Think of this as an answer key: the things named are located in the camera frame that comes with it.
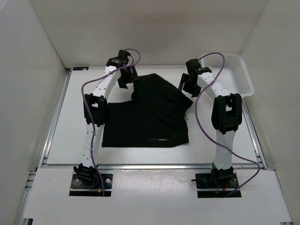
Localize black shorts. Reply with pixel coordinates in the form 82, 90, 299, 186
102, 74, 193, 148

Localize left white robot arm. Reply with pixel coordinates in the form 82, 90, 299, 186
74, 48, 141, 192

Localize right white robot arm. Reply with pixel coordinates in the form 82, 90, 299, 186
179, 59, 242, 188

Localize white plastic basket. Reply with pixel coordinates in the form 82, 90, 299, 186
200, 53, 255, 98

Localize small dark label sticker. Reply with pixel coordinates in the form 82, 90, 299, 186
73, 67, 89, 71

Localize aluminium frame rail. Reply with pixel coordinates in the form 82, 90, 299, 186
19, 67, 292, 225

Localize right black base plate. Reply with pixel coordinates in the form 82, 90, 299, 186
191, 173, 241, 198

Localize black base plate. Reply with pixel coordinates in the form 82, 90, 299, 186
69, 173, 113, 197
191, 173, 241, 198

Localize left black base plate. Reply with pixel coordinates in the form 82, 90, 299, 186
69, 173, 113, 197

